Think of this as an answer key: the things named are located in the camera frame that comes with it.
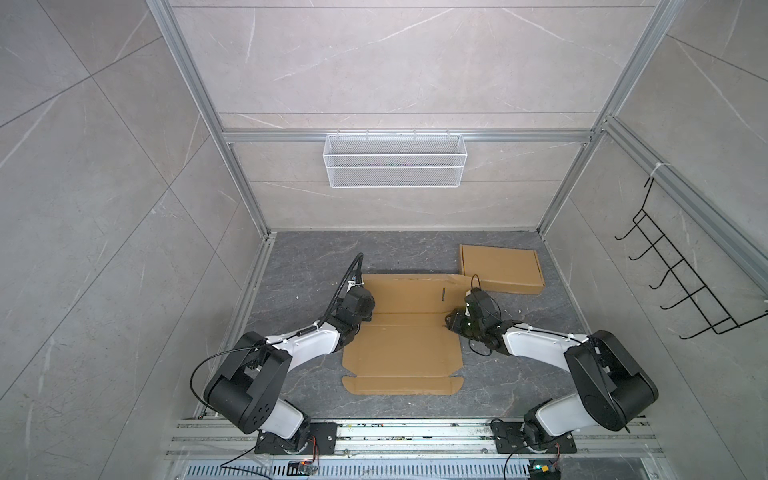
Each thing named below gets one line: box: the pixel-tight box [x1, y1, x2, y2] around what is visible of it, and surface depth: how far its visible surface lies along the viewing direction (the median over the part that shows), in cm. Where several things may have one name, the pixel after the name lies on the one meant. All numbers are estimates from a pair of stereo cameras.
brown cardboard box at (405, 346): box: [342, 274, 467, 395], surface depth 87 cm
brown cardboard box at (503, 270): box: [459, 244, 545, 295], surface depth 107 cm
